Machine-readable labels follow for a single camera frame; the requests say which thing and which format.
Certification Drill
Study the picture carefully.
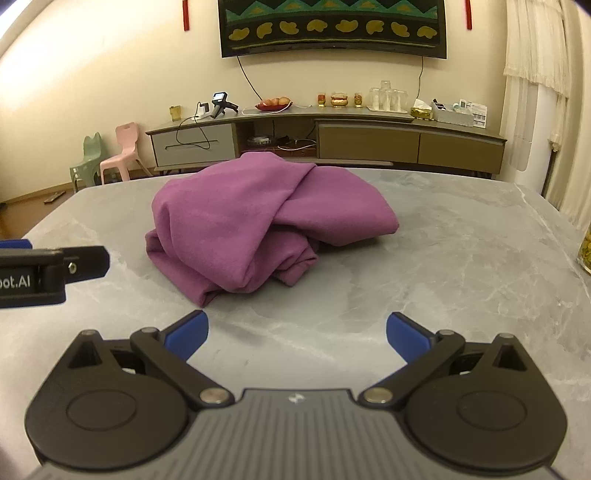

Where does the red plate of fruit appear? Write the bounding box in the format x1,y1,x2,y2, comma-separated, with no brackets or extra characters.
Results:
255,96,294,112

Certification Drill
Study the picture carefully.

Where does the cluster of clear glass cups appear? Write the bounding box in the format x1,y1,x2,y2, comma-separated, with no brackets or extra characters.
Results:
368,80,411,113

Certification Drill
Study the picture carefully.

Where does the long grey TV cabinet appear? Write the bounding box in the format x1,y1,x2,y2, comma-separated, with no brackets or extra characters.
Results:
146,106,508,179

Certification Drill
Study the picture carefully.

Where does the glass tea bottle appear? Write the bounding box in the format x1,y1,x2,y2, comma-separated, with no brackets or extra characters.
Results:
577,226,591,276

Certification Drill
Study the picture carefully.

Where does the grey organizer box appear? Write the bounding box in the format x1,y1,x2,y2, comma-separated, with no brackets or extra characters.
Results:
431,98,476,126

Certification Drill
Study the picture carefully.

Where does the white lace curtain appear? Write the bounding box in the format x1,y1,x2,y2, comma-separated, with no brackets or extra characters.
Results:
502,0,591,232

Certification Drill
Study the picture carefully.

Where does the green plastic chair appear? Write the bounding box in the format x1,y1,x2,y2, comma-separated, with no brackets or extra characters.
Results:
69,132,110,192

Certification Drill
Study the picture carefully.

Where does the wall-mounted patterned television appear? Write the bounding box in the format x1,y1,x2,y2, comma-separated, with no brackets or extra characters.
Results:
217,0,450,60

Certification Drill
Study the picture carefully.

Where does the pink plastic chair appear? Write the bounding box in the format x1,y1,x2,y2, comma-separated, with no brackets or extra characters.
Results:
99,122,153,185

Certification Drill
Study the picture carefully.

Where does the black charger cable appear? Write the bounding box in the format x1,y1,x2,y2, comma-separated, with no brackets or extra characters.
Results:
174,113,211,151

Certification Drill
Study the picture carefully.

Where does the purple garment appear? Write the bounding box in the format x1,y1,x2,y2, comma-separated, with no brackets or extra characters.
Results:
144,151,400,308

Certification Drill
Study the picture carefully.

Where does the black handheld device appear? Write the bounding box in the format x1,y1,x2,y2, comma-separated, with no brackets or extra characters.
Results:
210,92,241,119

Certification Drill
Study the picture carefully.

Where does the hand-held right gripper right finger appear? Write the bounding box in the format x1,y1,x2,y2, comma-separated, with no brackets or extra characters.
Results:
358,312,527,409

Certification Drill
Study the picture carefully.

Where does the white tower air conditioner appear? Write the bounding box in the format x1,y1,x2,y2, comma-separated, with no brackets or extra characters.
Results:
505,74,555,195

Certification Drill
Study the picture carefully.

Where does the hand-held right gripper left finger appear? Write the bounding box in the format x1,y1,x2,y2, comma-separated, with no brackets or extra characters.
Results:
68,310,234,409

